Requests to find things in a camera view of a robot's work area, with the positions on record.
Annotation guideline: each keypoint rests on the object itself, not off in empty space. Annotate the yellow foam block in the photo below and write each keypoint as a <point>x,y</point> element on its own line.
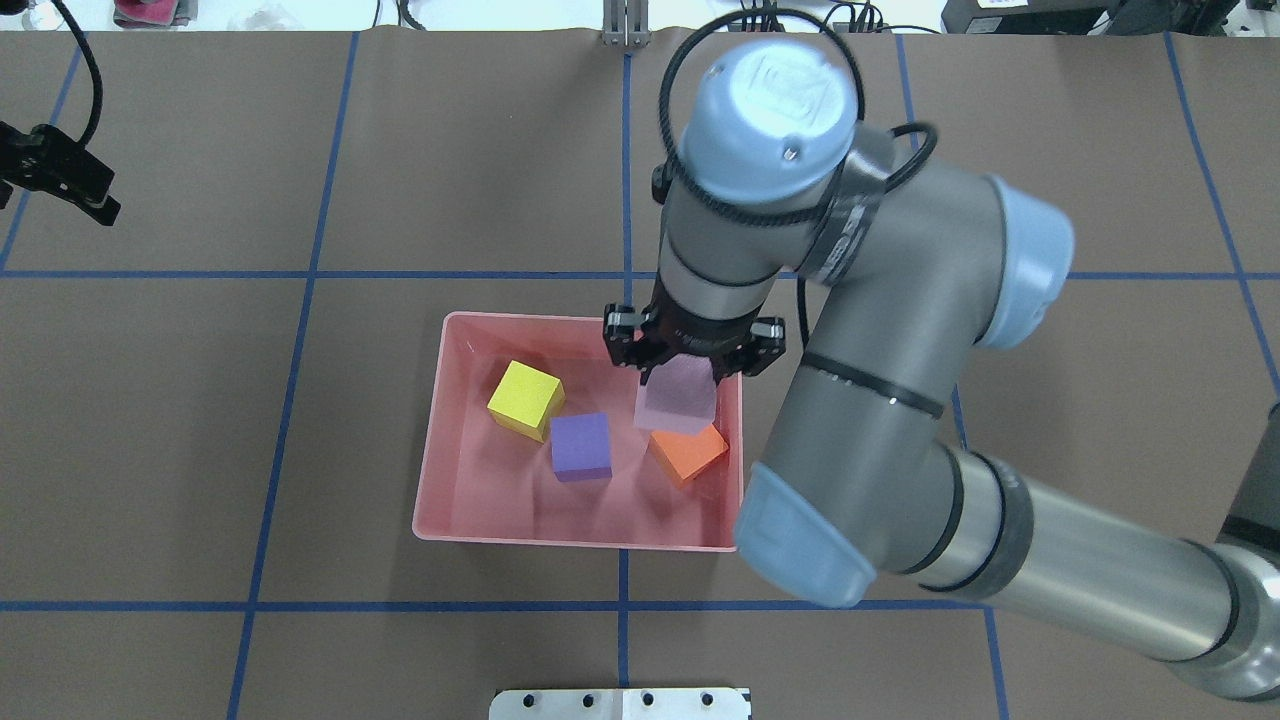
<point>525,400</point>

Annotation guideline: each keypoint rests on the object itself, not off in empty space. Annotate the aluminium frame post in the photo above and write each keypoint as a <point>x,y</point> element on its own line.
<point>625,23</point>

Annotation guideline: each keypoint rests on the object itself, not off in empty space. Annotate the pink and grey pouch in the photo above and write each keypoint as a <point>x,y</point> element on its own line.
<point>160,14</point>

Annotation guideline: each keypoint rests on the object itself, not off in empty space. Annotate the purple foam block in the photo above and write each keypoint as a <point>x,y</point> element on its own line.
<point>580,447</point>

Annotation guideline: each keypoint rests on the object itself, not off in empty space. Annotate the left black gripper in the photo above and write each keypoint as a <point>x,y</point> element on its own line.
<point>52,170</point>

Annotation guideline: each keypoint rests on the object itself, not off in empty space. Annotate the white pedestal column base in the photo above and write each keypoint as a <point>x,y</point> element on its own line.
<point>623,703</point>

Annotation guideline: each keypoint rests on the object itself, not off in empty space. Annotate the orange foam block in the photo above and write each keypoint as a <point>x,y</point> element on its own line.
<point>683,458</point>

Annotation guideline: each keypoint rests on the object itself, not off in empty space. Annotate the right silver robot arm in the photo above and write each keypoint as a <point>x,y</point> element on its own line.
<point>777,169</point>

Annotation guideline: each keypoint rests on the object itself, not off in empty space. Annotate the pink foam block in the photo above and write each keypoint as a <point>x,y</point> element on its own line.
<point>679,396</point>

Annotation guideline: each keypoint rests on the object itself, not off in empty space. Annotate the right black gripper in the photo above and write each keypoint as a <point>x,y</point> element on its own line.
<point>696,335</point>

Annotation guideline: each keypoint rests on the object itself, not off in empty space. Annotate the pink plastic bin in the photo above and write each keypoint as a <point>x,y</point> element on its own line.
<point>480,482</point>

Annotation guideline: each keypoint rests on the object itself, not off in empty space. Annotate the black rectangular box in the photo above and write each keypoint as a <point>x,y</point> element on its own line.
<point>1070,18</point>

